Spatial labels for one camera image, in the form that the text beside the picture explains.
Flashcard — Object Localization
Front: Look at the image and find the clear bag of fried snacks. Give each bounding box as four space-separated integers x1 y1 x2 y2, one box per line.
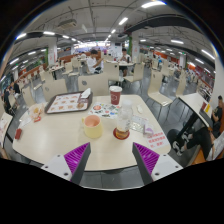
28 103 45 123

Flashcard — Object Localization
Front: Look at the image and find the red pack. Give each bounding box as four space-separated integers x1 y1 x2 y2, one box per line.
14 128 23 140

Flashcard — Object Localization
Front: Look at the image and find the clear plastic drink bottle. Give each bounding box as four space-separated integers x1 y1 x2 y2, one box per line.
114 99 134 140

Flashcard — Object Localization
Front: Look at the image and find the flat round red coaster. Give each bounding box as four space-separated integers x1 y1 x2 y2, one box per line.
112 127 131 141

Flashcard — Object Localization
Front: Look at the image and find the ceiling air conditioner unit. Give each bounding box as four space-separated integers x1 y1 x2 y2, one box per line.
57 18 78 29

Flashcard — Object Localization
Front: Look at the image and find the colourful printed paper flyer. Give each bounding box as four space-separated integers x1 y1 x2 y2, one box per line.
88 101 121 119

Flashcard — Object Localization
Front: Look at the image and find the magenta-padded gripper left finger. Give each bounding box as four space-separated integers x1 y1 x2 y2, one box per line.
41 142 92 186

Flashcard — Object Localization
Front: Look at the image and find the white paper card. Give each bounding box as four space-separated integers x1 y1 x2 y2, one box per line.
18 111 33 129

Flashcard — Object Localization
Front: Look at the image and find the beige chair with round hole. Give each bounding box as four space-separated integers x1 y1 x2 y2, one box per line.
77 73 110 98
42 78 68 103

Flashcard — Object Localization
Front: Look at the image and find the white paper napkin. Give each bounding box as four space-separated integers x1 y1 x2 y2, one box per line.
80 87 92 100

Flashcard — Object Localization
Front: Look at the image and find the yellow mug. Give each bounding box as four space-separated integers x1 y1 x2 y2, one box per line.
81 114 104 140

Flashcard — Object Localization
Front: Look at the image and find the dark food tray with liner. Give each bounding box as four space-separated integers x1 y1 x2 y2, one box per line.
44 91 94 115

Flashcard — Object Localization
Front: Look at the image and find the clear plastic wrapper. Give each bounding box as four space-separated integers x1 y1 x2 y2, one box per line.
130 114 148 134

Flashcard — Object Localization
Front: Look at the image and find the white side table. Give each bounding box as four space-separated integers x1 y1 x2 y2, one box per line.
178 92 214 129
0 112 14 149

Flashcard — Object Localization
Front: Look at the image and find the group of beige chairs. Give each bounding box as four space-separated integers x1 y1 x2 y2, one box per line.
19 54 204 101

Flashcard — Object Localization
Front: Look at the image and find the red-text table sticker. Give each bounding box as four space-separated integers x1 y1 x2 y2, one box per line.
145 131 168 150

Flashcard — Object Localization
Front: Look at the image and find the group of ceiling lights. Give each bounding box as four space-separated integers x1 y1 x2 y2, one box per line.
0 0 218 81

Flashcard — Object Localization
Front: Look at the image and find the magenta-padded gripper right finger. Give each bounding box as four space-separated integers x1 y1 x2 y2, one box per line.
131 142 184 186

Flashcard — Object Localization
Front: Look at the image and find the person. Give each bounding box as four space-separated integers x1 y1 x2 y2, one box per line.
85 49 104 75
11 81 22 99
3 87 14 116
171 95 224 162
119 47 132 78

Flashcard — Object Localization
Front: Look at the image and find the red paper cup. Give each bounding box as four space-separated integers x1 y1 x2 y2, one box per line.
109 85 123 106

